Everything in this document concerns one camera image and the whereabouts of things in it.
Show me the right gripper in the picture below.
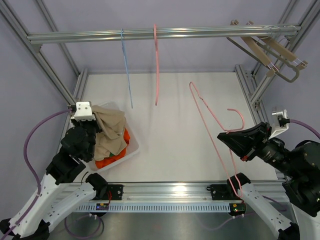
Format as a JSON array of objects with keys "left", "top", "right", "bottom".
[{"left": 218, "top": 120, "right": 301, "bottom": 177}]

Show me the beige t shirt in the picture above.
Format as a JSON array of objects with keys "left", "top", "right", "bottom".
[{"left": 92, "top": 105, "right": 127, "bottom": 161}]

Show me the pink hanger with beige shirt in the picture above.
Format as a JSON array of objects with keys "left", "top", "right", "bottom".
[{"left": 189, "top": 81, "right": 246, "bottom": 200}]

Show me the orange t shirt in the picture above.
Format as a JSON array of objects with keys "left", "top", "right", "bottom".
[{"left": 95, "top": 128, "right": 131, "bottom": 169}]

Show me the light blue wire hanger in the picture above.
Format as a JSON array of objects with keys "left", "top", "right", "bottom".
[{"left": 120, "top": 28, "right": 133, "bottom": 109}]

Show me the pink hanger with green shirt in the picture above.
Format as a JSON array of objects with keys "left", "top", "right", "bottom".
[{"left": 153, "top": 24, "right": 160, "bottom": 106}]

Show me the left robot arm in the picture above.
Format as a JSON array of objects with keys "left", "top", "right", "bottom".
[{"left": 0, "top": 113, "right": 108, "bottom": 240}]

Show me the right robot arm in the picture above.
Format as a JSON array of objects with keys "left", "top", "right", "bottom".
[{"left": 217, "top": 122, "right": 320, "bottom": 240}]

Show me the wooden hanger right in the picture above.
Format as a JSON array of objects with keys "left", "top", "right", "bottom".
[{"left": 241, "top": 26, "right": 308, "bottom": 73}]

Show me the wooden hanger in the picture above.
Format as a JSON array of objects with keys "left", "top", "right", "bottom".
[
  {"left": 241, "top": 26, "right": 308, "bottom": 73},
  {"left": 227, "top": 25, "right": 279, "bottom": 77}
]

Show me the grey plastic hanger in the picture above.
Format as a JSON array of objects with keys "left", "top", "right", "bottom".
[{"left": 265, "top": 39, "right": 300, "bottom": 83}]

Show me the wooden hanger left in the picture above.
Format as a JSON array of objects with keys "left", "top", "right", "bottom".
[{"left": 227, "top": 25, "right": 279, "bottom": 77}]

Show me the white plastic basket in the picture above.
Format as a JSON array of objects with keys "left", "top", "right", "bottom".
[{"left": 88, "top": 101, "right": 139, "bottom": 172}]

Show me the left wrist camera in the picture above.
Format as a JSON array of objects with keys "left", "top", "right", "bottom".
[{"left": 69, "top": 101, "right": 96, "bottom": 122}]

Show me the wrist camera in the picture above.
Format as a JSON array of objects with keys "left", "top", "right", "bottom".
[
  {"left": 269, "top": 106, "right": 290, "bottom": 139},
  {"left": 69, "top": 101, "right": 96, "bottom": 122}
]

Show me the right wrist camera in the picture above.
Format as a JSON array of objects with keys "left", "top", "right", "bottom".
[{"left": 269, "top": 106, "right": 290, "bottom": 139}]

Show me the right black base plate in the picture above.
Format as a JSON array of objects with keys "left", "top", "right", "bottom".
[{"left": 206, "top": 183, "right": 256, "bottom": 201}]

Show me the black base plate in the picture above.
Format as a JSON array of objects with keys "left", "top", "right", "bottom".
[
  {"left": 94, "top": 184, "right": 124, "bottom": 201},
  {"left": 206, "top": 183, "right": 256, "bottom": 201}
]

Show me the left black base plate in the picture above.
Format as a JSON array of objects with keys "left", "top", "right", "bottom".
[{"left": 94, "top": 184, "right": 124, "bottom": 201}]

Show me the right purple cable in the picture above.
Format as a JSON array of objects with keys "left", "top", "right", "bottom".
[{"left": 199, "top": 119, "right": 320, "bottom": 231}]

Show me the white slotted cable duct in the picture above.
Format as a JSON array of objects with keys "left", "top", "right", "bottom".
[{"left": 75, "top": 202, "right": 231, "bottom": 213}]

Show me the front aluminium rail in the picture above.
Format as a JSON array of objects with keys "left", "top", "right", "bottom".
[{"left": 119, "top": 179, "right": 289, "bottom": 203}]

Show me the aluminium hanging rail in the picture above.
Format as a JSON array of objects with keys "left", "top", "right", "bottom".
[{"left": 27, "top": 24, "right": 302, "bottom": 45}]

